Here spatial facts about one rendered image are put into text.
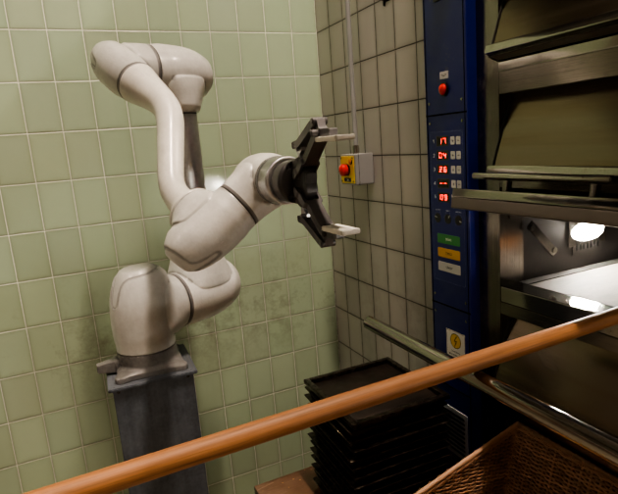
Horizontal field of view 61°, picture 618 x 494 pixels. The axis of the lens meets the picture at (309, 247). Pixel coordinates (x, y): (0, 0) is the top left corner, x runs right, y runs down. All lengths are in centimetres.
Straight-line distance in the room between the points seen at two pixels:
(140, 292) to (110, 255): 50
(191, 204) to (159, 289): 44
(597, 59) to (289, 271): 130
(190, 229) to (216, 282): 54
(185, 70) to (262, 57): 55
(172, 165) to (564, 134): 79
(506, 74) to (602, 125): 26
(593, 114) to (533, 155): 14
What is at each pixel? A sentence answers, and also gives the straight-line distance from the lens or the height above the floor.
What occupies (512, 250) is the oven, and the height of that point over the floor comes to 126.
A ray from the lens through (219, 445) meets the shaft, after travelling 70.
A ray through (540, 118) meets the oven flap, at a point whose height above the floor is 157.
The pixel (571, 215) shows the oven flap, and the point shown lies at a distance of 100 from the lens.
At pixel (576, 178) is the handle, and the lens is 104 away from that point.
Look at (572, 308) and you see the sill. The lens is 123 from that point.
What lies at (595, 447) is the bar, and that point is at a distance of 77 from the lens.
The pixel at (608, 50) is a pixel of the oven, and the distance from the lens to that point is 114.
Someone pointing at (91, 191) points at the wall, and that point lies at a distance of 184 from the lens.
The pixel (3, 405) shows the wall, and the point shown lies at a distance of 200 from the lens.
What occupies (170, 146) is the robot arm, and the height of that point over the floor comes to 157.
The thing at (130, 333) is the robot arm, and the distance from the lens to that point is 141.
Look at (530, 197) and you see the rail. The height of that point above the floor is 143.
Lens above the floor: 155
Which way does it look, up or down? 11 degrees down
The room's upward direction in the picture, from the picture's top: 5 degrees counter-clockwise
